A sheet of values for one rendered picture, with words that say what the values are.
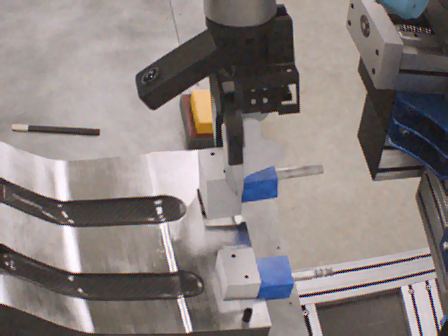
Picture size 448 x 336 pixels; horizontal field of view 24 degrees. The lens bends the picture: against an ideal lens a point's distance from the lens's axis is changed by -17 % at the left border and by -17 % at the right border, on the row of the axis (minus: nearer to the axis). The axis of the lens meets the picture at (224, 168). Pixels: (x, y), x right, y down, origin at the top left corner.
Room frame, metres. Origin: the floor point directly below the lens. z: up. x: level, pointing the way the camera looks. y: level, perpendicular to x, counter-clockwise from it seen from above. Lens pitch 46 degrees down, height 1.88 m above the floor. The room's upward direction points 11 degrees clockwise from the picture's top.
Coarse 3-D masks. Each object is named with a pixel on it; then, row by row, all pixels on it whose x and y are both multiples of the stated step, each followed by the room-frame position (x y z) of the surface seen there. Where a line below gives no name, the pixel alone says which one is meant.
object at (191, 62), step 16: (208, 32) 0.94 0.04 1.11; (176, 48) 0.93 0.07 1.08; (192, 48) 0.92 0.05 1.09; (208, 48) 0.91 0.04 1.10; (224, 48) 0.91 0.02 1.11; (160, 64) 0.92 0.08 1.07; (176, 64) 0.91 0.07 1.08; (192, 64) 0.90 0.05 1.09; (208, 64) 0.90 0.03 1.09; (224, 64) 0.91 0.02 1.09; (144, 80) 0.90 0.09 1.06; (160, 80) 0.89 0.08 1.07; (176, 80) 0.89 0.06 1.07; (192, 80) 0.89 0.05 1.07; (144, 96) 0.88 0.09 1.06; (160, 96) 0.88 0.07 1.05
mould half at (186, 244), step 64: (64, 192) 0.88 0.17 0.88; (128, 192) 0.90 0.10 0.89; (192, 192) 0.92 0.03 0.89; (64, 256) 0.79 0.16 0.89; (128, 256) 0.81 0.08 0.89; (192, 256) 0.83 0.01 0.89; (0, 320) 0.65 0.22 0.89; (64, 320) 0.68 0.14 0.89; (128, 320) 0.72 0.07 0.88; (192, 320) 0.74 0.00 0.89; (256, 320) 0.75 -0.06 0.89
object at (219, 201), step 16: (208, 160) 0.91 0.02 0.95; (208, 176) 0.89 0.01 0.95; (224, 176) 0.89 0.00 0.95; (256, 176) 0.91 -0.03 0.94; (272, 176) 0.91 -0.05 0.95; (288, 176) 0.93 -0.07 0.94; (304, 176) 0.93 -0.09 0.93; (208, 192) 0.88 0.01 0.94; (224, 192) 0.89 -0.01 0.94; (256, 192) 0.90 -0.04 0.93; (272, 192) 0.91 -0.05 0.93; (208, 208) 0.88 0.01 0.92; (224, 208) 0.88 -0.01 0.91; (240, 208) 0.89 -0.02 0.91
